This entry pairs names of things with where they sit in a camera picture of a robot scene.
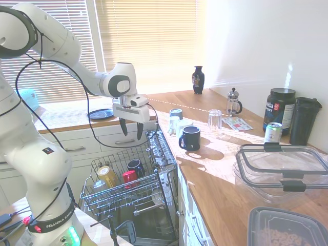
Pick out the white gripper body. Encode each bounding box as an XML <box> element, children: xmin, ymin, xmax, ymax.
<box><xmin>112</xmin><ymin>98</ymin><xmax>150</xmax><ymax>124</ymax></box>

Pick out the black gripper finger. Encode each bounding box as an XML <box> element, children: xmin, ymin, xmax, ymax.
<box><xmin>136</xmin><ymin>122</ymin><xmax>145</xmax><ymax>141</ymax></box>
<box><xmin>119</xmin><ymin>117</ymin><xmax>129</xmax><ymax>137</ymax></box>

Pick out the red speckled enamel mug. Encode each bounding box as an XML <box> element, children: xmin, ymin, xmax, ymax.
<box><xmin>122</xmin><ymin>170</ymin><xmax>139</xmax><ymax>190</ymax></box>

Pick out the dark navy glossy mug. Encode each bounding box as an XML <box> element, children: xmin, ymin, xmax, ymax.
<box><xmin>127</xmin><ymin>158</ymin><xmax>145</xmax><ymax>178</ymax></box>

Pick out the grey blue mug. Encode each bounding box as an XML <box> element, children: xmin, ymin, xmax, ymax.
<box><xmin>169</xmin><ymin>108</ymin><xmax>183</xmax><ymax>121</ymax></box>

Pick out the white ceramic mug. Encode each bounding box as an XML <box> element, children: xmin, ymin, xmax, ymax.
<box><xmin>175</xmin><ymin>119</ymin><xmax>194</xmax><ymax>140</ymax></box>

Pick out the yellow ceramic mug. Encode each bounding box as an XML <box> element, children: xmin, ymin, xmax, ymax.
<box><xmin>96</xmin><ymin>165</ymin><xmax>119</xmax><ymax>188</ymax></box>

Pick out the navy blue enamel mug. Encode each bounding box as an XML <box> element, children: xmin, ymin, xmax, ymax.
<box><xmin>178</xmin><ymin>126</ymin><xmax>201</xmax><ymax>152</ymax></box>

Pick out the steel dishwasher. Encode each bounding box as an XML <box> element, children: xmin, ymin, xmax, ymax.
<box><xmin>84</xmin><ymin>127</ymin><xmax>180</xmax><ymax>246</ymax></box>

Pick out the blue round plate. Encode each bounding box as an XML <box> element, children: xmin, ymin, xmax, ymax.
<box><xmin>88</xmin><ymin>108</ymin><xmax>115</xmax><ymax>121</ymax></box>

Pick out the clear plastic jar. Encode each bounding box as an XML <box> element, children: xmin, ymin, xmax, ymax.
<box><xmin>167</xmin><ymin>116</ymin><xmax>180</xmax><ymax>135</ymax></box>

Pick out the clear glass with sticker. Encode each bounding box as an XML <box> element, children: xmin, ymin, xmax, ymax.
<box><xmin>92</xmin><ymin>179</ymin><xmax>107</xmax><ymax>193</ymax></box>

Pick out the dark blue painted vase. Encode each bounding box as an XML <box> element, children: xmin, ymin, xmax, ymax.
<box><xmin>192</xmin><ymin>66</ymin><xmax>205</xmax><ymax>95</ymax></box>

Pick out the clear upturned tumbler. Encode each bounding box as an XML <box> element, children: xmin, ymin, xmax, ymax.
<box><xmin>207</xmin><ymin>109</ymin><xmax>224</xmax><ymax>139</ymax></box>

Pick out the wide slatted window blind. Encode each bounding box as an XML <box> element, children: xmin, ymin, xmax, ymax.
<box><xmin>94</xmin><ymin>0</ymin><xmax>206</xmax><ymax>96</ymax></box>

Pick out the narrow slatted window blind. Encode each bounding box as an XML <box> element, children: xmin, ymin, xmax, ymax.
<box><xmin>24</xmin><ymin>0</ymin><xmax>100</xmax><ymax>105</ymax></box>

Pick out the glass french press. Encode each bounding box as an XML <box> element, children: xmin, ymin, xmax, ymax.
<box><xmin>225</xmin><ymin>87</ymin><xmax>243</xmax><ymax>117</ymax></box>

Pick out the teal baseball cap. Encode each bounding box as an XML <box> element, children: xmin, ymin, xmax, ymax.
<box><xmin>15</xmin><ymin>88</ymin><xmax>43</xmax><ymax>116</ymax></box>

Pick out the white cabinet with knob door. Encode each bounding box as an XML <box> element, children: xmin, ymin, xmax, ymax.
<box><xmin>176</xmin><ymin>163</ymin><xmax>214</xmax><ymax>246</ymax></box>

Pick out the clear container with black clips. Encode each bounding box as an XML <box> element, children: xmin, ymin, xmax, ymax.
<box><xmin>232</xmin><ymin>143</ymin><xmax>328</xmax><ymax>205</ymax></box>

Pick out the white green drink can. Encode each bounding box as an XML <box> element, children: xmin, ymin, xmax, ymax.
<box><xmin>263</xmin><ymin>121</ymin><xmax>283</xmax><ymax>144</ymax></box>

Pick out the black protein powder tub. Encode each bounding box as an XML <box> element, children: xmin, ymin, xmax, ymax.
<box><xmin>262</xmin><ymin>88</ymin><xmax>297</xmax><ymax>137</ymax></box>

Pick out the grey rimmed cereal container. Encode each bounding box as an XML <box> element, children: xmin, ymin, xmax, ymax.
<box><xmin>247</xmin><ymin>206</ymin><xmax>328</xmax><ymax>246</ymax></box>

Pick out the black shaker bottle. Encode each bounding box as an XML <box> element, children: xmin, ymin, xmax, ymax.
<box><xmin>289</xmin><ymin>96</ymin><xmax>322</xmax><ymax>146</ymax></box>

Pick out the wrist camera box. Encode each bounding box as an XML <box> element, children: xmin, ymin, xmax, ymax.
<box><xmin>129</xmin><ymin>94</ymin><xmax>150</xmax><ymax>108</ymax></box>

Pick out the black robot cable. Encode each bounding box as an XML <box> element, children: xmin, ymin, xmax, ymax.
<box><xmin>14</xmin><ymin>25</ymin><xmax>158</xmax><ymax>150</ymax></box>

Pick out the wire dishwasher rack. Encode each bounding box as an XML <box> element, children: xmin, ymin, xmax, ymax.
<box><xmin>79</xmin><ymin>147</ymin><xmax>168</xmax><ymax>219</ymax></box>

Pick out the black camera tripod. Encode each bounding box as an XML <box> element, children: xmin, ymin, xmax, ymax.
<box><xmin>90</xmin><ymin>214</ymin><xmax>137</xmax><ymax>246</ymax></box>

